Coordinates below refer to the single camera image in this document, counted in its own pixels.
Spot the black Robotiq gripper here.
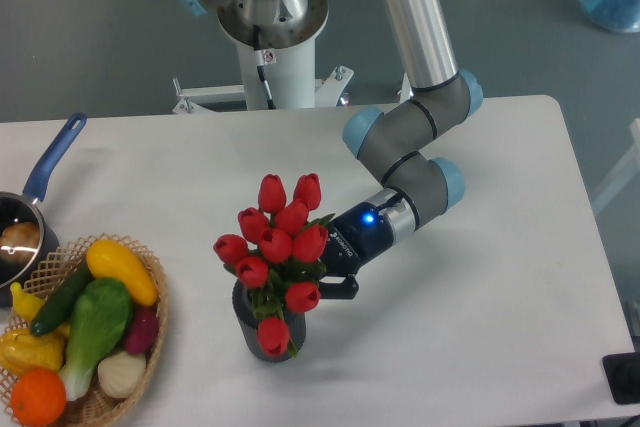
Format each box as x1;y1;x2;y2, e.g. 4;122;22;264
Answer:
318;202;395;300

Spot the red tulip bouquet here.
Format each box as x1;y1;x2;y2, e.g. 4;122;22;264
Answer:
213;173;332;358

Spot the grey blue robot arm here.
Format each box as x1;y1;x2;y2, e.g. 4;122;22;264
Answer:
181;0;483;299

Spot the dark grey ribbed vase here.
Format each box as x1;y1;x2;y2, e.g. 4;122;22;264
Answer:
232;280;307;363

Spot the purple red onion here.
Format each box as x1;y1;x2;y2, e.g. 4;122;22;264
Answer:
123;307;159;355

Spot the white garlic bulb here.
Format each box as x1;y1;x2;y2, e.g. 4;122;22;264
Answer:
98;351;146;399

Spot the yellow squash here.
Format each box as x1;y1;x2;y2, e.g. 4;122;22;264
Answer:
86;239;159;307

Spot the green bok choy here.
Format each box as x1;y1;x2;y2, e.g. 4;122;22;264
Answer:
59;278;133;402

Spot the black device at edge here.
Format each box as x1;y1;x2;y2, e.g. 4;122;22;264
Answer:
602;352;639;405

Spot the green cucumber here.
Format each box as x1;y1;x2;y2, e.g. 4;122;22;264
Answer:
30;262;94;336

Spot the yellow banana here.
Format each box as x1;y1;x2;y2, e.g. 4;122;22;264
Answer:
8;282;45;332

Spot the orange fruit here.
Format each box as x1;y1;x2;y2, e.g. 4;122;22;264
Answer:
9;368;67;426

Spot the brown bread in pan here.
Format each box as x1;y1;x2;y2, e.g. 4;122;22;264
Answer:
1;222;40;265

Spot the yellow orange gourd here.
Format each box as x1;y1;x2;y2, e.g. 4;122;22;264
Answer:
1;328;66;377

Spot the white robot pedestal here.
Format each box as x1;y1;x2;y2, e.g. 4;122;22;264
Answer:
173;0;354;113

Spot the white frame at right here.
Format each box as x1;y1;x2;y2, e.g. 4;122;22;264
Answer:
591;118;639;216

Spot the blue handled saucepan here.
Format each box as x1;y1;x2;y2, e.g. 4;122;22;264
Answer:
1;113;87;308

